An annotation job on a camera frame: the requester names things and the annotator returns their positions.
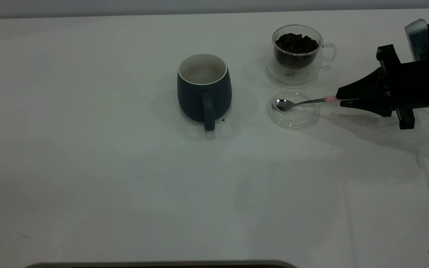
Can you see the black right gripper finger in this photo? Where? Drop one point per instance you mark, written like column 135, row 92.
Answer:
column 378, row 107
column 371, row 87

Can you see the clear round glass lid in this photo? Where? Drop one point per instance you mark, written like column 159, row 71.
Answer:
column 296, row 119

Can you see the dark coffee beans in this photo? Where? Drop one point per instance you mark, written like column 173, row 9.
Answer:
column 296, row 44

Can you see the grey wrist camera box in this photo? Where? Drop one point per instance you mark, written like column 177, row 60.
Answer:
column 419, row 41

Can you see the dark grey ceramic mug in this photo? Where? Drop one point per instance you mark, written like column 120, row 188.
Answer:
column 192, row 100

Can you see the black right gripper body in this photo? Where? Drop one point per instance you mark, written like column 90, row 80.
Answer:
column 419, row 83

